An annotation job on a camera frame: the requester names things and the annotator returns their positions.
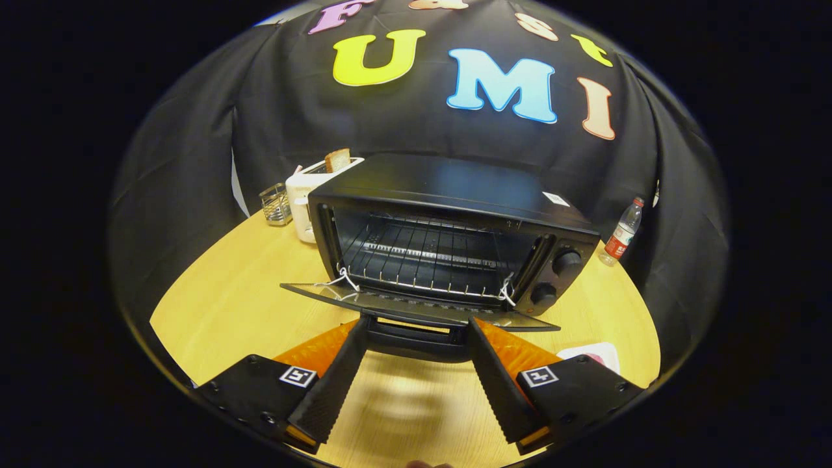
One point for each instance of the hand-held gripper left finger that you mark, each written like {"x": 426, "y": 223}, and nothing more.
{"x": 338, "y": 383}

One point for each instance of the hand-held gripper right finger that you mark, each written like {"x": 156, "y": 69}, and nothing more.
{"x": 497, "y": 390}

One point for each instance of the white square plate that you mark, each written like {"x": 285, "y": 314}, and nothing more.
{"x": 601, "y": 354}

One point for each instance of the black toaster oven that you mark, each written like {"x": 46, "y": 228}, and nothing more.
{"x": 442, "y": 182}

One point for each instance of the white pop-up toaster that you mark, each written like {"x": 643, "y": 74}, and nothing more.
{"x": 299, "y": 195}

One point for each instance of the red label plastic water bottle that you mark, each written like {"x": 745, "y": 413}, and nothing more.
{"x": 621, "y": 237}

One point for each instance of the brown bread slice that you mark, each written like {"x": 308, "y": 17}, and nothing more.
{"x": 338, "y": 160}

